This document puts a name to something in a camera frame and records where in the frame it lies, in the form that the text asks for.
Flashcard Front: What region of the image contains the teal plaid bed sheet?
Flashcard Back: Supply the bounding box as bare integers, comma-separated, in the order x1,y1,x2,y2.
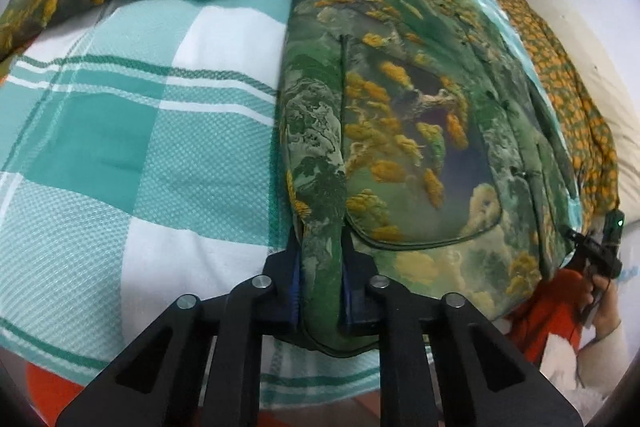
0,0,585,410

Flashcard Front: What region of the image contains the green landscape print jacket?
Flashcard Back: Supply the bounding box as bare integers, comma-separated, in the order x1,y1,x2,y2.
0,0,585,359

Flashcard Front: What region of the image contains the orange fluffy garment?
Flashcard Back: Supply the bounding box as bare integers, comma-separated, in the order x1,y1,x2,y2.
26,269,592,426

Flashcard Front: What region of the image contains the orange floral green quilt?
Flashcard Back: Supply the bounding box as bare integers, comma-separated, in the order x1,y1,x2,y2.
1,0,622,225

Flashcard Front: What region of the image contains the person right hand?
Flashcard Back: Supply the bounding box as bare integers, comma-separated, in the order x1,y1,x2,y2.
580,274,622,340

